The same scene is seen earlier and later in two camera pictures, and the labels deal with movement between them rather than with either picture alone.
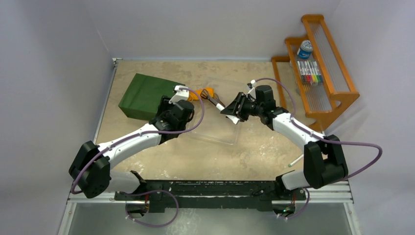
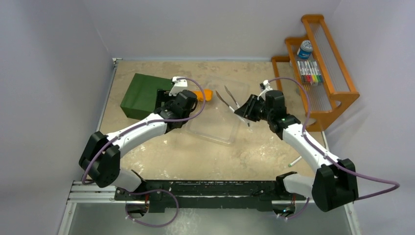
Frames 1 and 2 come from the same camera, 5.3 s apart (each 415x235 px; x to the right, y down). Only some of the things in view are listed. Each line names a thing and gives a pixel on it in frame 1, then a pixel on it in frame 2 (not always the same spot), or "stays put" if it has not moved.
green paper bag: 142,99 stays put
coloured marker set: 310,72 stays put
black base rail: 212,197 stays put
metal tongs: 214,99 -> 231,108
